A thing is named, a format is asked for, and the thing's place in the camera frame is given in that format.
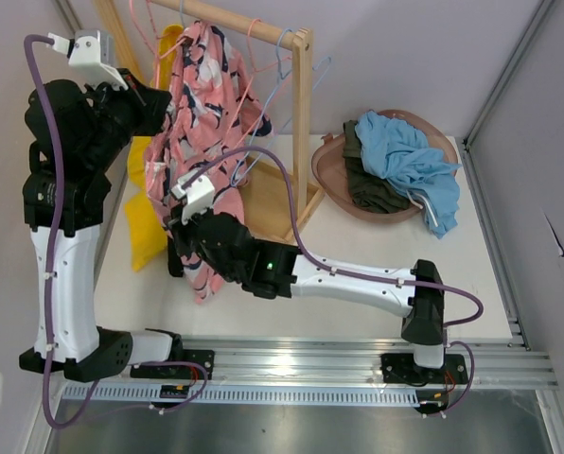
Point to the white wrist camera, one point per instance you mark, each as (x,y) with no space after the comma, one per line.
(91,53)
(194,192)

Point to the light blue shorts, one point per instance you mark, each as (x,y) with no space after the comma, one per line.
(395,151)

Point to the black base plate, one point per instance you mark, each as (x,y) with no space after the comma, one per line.
(194,357)
(399,368)

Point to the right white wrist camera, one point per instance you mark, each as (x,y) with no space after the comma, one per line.
(194,192)

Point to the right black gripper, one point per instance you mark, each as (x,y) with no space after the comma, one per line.
(180,231)

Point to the yellow shorts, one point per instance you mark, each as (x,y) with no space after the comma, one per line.
(146,235)

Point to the olive green shorts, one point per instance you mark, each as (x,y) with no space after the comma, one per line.
(368,192)

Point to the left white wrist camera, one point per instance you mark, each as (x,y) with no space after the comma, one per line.
(91,53)

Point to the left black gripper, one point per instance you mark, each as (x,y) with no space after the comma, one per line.
(149,103)

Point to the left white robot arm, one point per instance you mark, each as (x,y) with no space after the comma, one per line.
(64,199)

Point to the wooden clothes rack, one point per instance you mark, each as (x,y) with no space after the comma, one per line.
(272,203)

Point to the black shorts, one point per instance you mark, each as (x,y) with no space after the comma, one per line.
(174,264)

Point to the pink translucent plastic basin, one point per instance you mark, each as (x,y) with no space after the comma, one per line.
(328,168)

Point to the slotted cable duct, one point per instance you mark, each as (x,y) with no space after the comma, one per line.
(266,395)

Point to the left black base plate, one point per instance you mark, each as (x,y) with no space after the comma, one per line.
(194,357)

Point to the pink patterned shorts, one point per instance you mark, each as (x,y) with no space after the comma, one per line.
(213,110)

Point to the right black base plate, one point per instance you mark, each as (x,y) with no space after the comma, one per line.
(399,368)

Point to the aluminium mounting rail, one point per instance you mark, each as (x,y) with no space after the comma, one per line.
(356,363)

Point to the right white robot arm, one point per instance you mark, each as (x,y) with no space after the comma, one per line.
(269,270)

